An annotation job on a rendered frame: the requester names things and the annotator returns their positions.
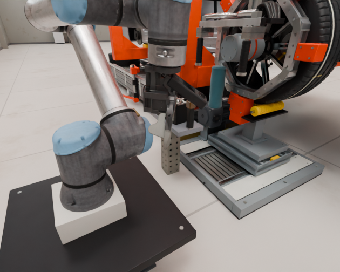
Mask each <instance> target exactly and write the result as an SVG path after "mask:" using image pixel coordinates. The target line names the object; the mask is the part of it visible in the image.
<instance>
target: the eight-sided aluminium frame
mask: <svg viewBox="0 0 340 272"><path fill-rule="evenodd" d="M277 1H278V3H279V5H280V6H281V8H282V10H283V12H284V13H285V15H286V17H287V18H288V20H289V22H290V24H291V25H292V27H293V30H292V33H291V37H290V41H289V45H288V49H287V53H286V56H285V60H284V64H283V68H282V72H281V73H280V74H278V75H277V76H276V77H274V78H273V79H272V80H270V81H268V82H267V83H266V84H264V85H263V86H262V87H260V88H259V89H258V90H254V89H250V88H248V87H244V86H241V85H237V84H236V82H235V80H234V78H233V76H232V74H231V71H230V69H229V67H228V65H227V63H226V61H225V60H223V58H222V56H221V52H220V48H221V43H222V41H223V39H224V38H225V37H226V36H228V33H229V28H230V27H218V29H217V40H216V50H215V58H214V63H215V65H221V66H225V67H226V68H227V69H226V77H225V88H226V89H227V91H229V92H231V91H232V92H233V93H236V94H239V95H241V96H244V97H247V98H250V99H253V100H256V99H261V98H263V97H265V96H266V95H268V94H269V93H270V92H272V91H273V90H275V89H277V88H278V87H280V86H281V85H283V84H284V83H286V82H287V81H289V80H291V79H292V78H293V77H295V76H296V72H297V71H298V66H299V63H300V61H299V60H294V55H295V52H296V48H297V45H298V43H305V42H306V39H307V35H308V32H309V31H310V25H311V23H310V20H309V18H308V17H307V16H306V14H305V13H304V11H303V9H302V8H301V6H300V5H299V3H298V1H297V0H277ZM248 2H249V0H235V1H234V3H233V4H232V5H231V7H230V8H229V10H228V11H227V13H237V12H238V11H241V10H243V9H244V7H245V6H246V5H247V4H248ZM296 34H297V35H296ZM293 46H294V47H293Z"/></svg>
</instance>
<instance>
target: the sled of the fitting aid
mask: <svg viewBox="0 0 340 272"><path fill-rule="evenodd" d="M217 135H218V132H216V133H213V134H209V135H208V143H209V144H211V145H212V146H213V147H215V148H216V149H218V150H219V151H220V152H222V153H223V154H224V155H226V156H227V157H229V158H230V159H232V160H233V161H235V162H236V163H237V164H239V165H240V166H241V167H243V168H244V169H246V170H247V171H248V172H250V173H251V174H252V175H254V176H257V175H259V174H261V173H264V172H266V171H268V170H270V169H272V168H275V167H277V166H279V165H281V164H284V163H286V162H288V161H290V158H291V155H292V152H291V151H289V150H286V151H284V152H281V153H279V154H276V155H273V156H272V157H269V158H266V159H264V160H261V161H259V162H258V161H256V160H254V159H253V158H251V157H250V156H248V155H246V154H245V153H243V152H241V151H240V150H239V149H237V148H235V147H234V146H232V145H231V144H229V143H227V142H226V141H224V140H223V139H221V138H219V137H218V136H217Z"/></svg>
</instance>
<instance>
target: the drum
mask: <svg viewBox="0 0 340 272"><path fill-rule="evenodd" d="M243 40H245V39H241V33H236V34H234V35H228V36H226V37H225V38H224V39H223V41H222V43H221V48H220V52H221V56H222V58H223V60H225V61H227V62H240V55H241V49H242V42H243ZM250 41H251V44H250V51H249V57H248V61H251V60H255V59H256V58H258V57H259V56H260V55H261V54H263V52H264V48H265V41H264V39H251V40H250Z"/></svg>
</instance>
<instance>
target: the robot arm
mask: <svg viewBox="0 0 340 272"><path fill-rule="evenodd" d="M191 2H192V0H28V1H27V2H26V3H25V7H24V13H25V16H26V18H27V20H28V21H29V23H30V24H31V25H32V26H33V27H35V28H36V29H38V30H40V31H44V32H63V33H67V35H68V37H69V38H70V41H71V43H72V46H73V48H74V51H75V53H76V55H77V58H78V60H79V62H80V65H81V68H82V69H83V72H84V75H85V77H86V80H87V82H88V84H89V87H90V89H91V91H92V94H93V96H94V99H95V101H96V103H97V106H98V108H99V111H100V114H101V116H102V118H101V120H100V122H99V124H98V123H97V122H95V121H89V120H81V121H75V122H72V123H70V124H66V125H64V126H62V127H60V128H59V129H57V130H56V131H55V133H54V134H53V136H52V143H53V151H54V153H55V157H56V161H57V165H58V169H59V172H60V177H61V179H62V186H61V189H60V195H59V197H60V201H61V204H62V206H63V207H64V208H65V209H67V210H69V211H72V212H87V211H90V210H94V209H96V208H98V207H100V206H102V205H103V204H105V203H106V202H107V201H108V200H109V199H110V198H111V196H112V195H113V192H114V186H113V181H112V179H111V178H110V176H109V175H108V173H107V172H106V166H109V165H112V164H115V163H118V162H120V161H123V160H126V159H129V158H132V157H135V156H137V155H141V154H142V153H145V152H147V151H148V150H149V149H150V148H151V147H152V143H153V135H156V136H158V137H161V138H163V139H164V149H167V147H168V146H169V145H170V143H171V131H172V122H173V121H174V112H175V107H176V96H177V93H179V94H180V95H182V96H183V97H184V98H186V99H187V100H189V101H190V102H191V103H193V104H194V105H195V106H197V107H198V108H200V109H203V108H204V107H205V106H206V105H207V99H206V96H205V95H204V94H203V93H201V92H199V91H198V90H197V89H195V88H194V87H193V86H192V85H190V84H189V83H187V82H186V81H185V80H183V79H182V78H180V77H179V76H178V75H177V74H176V73H179V72H181V66H183V65H185V62H186V51H187V39H188V28H189V18H190V11H191ZM96 25H104V26H120V27H129V28H142V29H148V62H149V63H147V64H146V65H145V66H144V67H145V72H146V85H145V86H144V88H143V108H144V112H150V113H153V114H158V113H160V114H159V116H158V121H157V123H155V124H152V125H151V124H150V122H149V121H148V119H147V118H146V117H143V116H139V117H138V116H137V114H136V112H135V110H134V109H132V108H129V107H128V106H127V104H126V102H125V99H124V97H123V94H122V92H121V90H120V88H119V86H118V83H117V81H116V79H115V77H114V75H113V72H112V70H111V68H110V66H109V64H108V61H107V59H106V57H105V55H104V52H103V50H102V48H101V46H100V44H99V41H98V39H97V36H96V34H95V32H94V31H95V28H96ZM162 73H164V74H165V76H163V75H162ZM165 117H166V124H165Z"/></svg>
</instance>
